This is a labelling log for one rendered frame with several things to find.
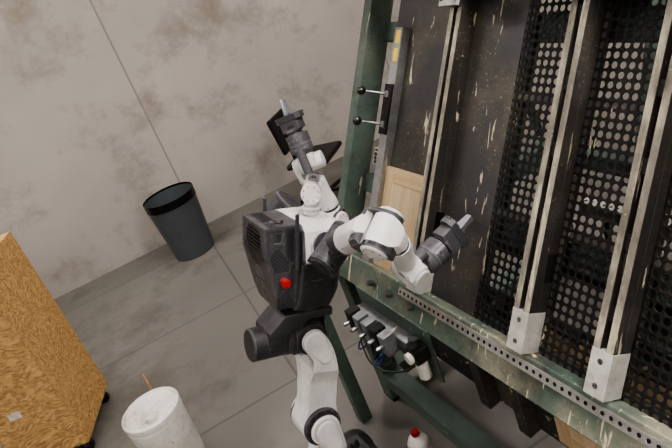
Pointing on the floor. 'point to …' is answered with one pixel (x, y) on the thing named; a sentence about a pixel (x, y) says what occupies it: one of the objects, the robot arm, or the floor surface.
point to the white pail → (160, 421)
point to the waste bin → (180, 220)
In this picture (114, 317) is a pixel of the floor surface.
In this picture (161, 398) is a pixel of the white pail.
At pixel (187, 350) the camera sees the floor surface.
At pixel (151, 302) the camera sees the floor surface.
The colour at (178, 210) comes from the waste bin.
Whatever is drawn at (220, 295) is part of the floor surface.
